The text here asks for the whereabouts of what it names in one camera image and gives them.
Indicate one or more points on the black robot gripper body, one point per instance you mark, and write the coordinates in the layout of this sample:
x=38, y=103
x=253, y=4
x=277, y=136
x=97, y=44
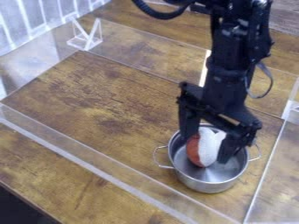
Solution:
x=221, y=102

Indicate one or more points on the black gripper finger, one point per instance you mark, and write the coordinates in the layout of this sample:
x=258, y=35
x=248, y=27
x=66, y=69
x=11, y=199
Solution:
x=234, y=142
x=189, y=120

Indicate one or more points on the plush mushroom brown white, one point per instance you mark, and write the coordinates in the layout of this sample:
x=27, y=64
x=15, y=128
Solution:
x=204, y=146

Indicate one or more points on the silver pot with handles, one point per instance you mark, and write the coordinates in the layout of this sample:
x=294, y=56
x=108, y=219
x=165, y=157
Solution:
x=209, y=179

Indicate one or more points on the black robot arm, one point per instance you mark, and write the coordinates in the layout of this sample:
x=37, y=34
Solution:
x=241, y=44

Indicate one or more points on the clear acrylic enclosure panel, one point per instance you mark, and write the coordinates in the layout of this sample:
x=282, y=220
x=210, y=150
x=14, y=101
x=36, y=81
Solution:
x=258, y=200

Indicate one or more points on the clear acrylic triangle bracket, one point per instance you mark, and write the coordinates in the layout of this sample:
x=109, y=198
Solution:
x=86, y=40

